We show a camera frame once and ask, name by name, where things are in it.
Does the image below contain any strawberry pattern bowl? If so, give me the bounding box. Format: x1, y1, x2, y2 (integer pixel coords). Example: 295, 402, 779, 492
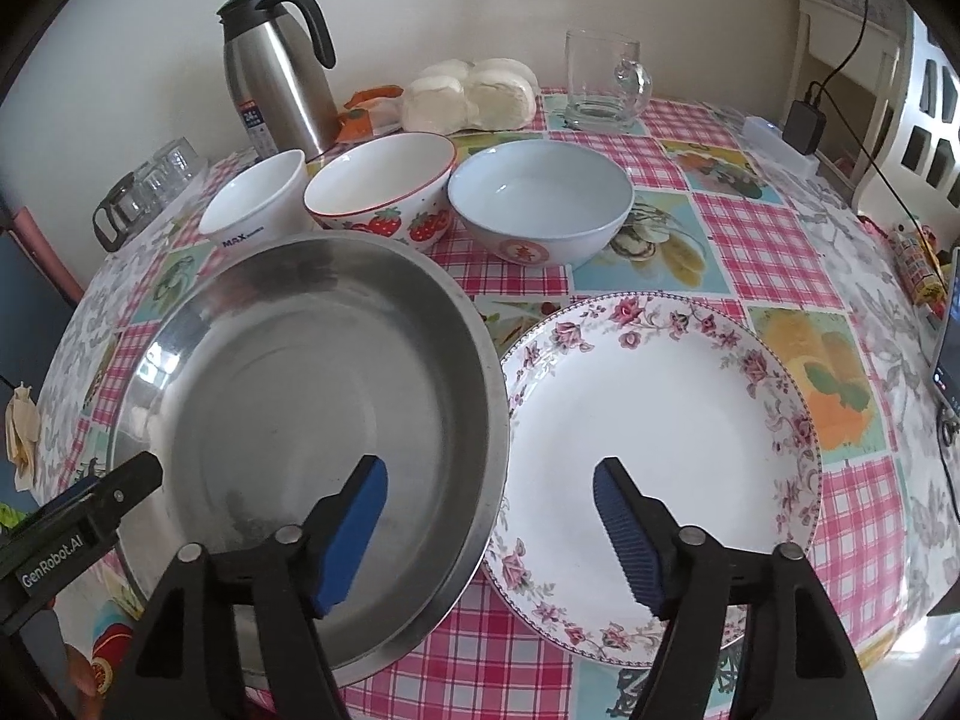
304, 132, 457, 252

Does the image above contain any light blue bowl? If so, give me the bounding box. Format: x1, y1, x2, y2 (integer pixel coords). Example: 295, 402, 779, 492
448, 140, 635, 268

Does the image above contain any bag of white buns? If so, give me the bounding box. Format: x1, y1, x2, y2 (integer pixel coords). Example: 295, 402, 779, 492
400, 59, 540, 135

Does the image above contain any stainless steel round tray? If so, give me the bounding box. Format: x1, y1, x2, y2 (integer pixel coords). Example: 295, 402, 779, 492
110, 231, 509, 686

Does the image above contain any white MAX bowl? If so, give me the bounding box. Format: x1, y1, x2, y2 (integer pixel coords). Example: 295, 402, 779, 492
199, 149, 314, 252

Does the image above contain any floral round plate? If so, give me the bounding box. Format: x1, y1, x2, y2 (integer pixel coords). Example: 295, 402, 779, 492
485, 293, 822, 668

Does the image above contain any colourful candy packet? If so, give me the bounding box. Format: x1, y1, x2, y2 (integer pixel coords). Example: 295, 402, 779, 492
890, 224, 947, 310

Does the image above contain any smartphone on stand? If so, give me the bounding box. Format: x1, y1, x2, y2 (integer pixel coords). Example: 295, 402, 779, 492
931, 250, 960, 418

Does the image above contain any white lattice chair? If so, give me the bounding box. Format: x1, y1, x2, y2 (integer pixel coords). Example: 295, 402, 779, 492
853, 13, 958, 247

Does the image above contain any black charger plug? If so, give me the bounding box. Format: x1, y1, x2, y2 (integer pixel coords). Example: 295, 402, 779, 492
782, 82, 827, 156

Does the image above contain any orange snack packet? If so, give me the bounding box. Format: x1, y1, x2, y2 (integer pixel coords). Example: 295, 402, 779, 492
337, 85, 404, 145

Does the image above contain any glass cups tray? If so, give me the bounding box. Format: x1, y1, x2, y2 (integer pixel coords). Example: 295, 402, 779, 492
91, 138, 208, 254

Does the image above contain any white side shelf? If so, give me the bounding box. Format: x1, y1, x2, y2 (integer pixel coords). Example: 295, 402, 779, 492
781, 0, 901, 202

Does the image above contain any clear glass mug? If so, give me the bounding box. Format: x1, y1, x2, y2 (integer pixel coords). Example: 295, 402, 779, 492
565, 28, 652, 133

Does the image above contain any black charger cable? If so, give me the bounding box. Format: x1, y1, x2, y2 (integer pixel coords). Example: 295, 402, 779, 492
805, 0, 960, 257

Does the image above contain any white power strip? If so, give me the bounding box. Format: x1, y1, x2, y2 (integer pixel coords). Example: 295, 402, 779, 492
742, 115, 820, 179

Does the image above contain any stainless steel thermos jug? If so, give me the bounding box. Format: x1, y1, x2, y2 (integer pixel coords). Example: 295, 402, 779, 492
218, 0, 340, 161

